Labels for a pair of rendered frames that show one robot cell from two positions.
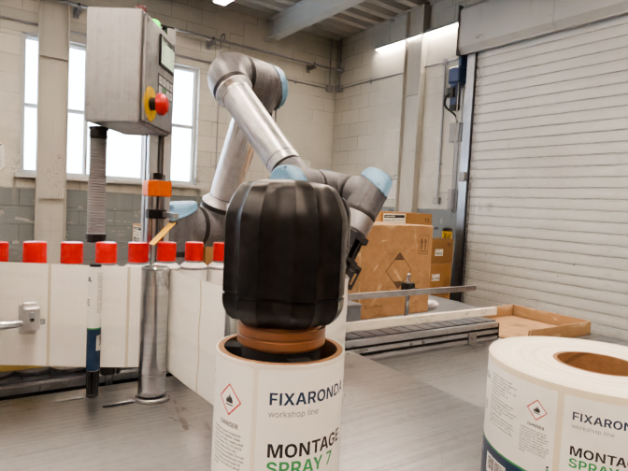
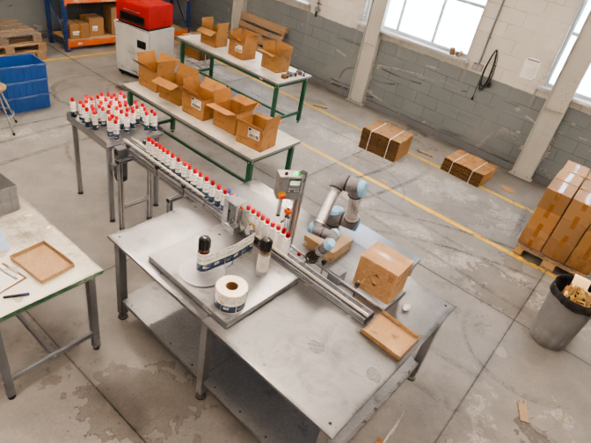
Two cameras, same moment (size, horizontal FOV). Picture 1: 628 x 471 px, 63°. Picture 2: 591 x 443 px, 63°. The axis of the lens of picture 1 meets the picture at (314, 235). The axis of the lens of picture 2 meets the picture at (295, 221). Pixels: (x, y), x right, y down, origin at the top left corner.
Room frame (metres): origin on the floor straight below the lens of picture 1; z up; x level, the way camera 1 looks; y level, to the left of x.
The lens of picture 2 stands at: (-0.04, -2.45, 3.12)
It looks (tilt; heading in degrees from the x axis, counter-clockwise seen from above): 34 degrees down; 69
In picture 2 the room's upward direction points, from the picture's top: 12 degrees clockwise
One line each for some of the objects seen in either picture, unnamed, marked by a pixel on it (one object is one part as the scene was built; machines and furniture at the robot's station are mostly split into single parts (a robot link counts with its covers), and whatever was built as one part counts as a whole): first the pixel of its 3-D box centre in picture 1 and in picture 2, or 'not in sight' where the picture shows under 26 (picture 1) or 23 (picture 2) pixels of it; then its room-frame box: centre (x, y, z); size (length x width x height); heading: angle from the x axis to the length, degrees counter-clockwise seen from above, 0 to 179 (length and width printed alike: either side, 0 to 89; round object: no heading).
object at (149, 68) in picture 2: not in sight; (155, 71); (0.12, 3.57, 0.97); 0.45 x 0.40 x 0.37; 38
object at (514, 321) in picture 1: (520, 321); (390, 334); (1.49, -0.62, 0.85); 0.30 x 0.26 x 0.04; 124
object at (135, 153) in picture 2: not in sight; (164, 206); (0.15, 1.38, 0.47); 1.17 x 0.38 x 0.94; 124
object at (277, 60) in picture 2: not in sight; (274, 56); (1.87, 4.62, 0.97); 0.43 x 0.42 x 0.37; 32
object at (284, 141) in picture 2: not in sight; (206, 141); (0.70, 2.91, 0.39); 2.20 x 0.80 x 0.78; 126
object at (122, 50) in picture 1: (134, 78); (288, 185); (0.95, 0.34, 1.38); 0.17 x 0.10 x 0.19; 179
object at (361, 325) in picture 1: (334, 328); (307, 272); (1.07, -0.05, 0.90); 1.07 x 0.01 x 0.02; 124
